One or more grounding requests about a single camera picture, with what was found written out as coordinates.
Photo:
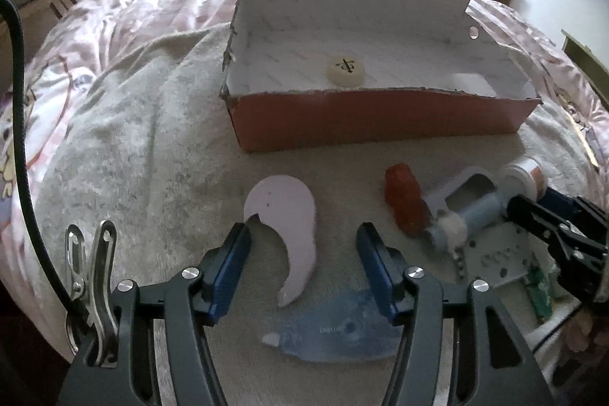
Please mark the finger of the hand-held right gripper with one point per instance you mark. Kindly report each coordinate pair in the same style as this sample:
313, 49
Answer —
559, 199
533, 215

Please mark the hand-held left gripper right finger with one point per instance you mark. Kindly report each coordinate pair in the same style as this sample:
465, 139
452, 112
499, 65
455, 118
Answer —
376, 268

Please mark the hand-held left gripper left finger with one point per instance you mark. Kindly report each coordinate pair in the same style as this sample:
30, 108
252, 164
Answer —
228, 273

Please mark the white-lidded orange label bottle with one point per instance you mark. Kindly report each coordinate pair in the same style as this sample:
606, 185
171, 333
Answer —
518, 180

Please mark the grey metal plate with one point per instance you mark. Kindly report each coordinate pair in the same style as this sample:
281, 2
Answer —
499, 258

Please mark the small green box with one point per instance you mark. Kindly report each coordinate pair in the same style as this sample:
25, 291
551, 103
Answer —
540, 292

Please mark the clear blue correction tape dispenser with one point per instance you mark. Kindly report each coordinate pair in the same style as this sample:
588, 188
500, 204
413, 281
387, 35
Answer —
333, 334

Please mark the pale purple curved plastic piece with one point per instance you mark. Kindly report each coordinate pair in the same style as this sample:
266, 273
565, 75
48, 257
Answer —
290, 215

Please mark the red and white cardboard box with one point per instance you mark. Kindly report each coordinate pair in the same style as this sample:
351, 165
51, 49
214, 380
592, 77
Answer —
380, 120

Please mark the red plastic block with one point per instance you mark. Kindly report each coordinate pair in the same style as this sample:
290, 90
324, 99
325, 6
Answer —
404, 196

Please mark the pale plastic loop piece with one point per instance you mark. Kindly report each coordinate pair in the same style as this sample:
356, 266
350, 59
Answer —
456, 187

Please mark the metal spring clip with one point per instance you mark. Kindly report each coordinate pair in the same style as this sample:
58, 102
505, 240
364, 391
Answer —
95, 273

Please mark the wooden bedside cabinet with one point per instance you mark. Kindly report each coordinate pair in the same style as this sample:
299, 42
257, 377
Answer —
587, 63

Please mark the white plastic piece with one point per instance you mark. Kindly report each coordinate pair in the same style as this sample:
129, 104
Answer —
471, 85

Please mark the round wooden chess piece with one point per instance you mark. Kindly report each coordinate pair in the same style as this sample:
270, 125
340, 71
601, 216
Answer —
346, 72

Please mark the pink printed bed sheet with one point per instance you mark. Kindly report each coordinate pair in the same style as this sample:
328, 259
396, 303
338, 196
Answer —
119, 16

